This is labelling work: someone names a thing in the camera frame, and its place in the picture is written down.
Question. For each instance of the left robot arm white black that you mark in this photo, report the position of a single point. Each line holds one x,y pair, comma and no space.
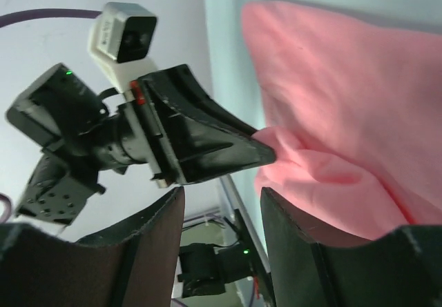
63,115

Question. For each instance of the pink t shirt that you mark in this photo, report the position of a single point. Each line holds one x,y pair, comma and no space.
353,112

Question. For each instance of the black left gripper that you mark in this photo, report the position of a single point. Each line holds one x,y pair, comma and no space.
170,123

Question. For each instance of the aluminium front frame rail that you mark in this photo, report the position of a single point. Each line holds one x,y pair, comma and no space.
248,206

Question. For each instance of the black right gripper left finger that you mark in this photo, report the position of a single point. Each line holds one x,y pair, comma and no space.
131,263

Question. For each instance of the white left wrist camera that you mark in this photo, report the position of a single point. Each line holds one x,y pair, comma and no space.
119,42

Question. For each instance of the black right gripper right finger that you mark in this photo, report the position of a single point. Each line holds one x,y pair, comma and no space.
315,264

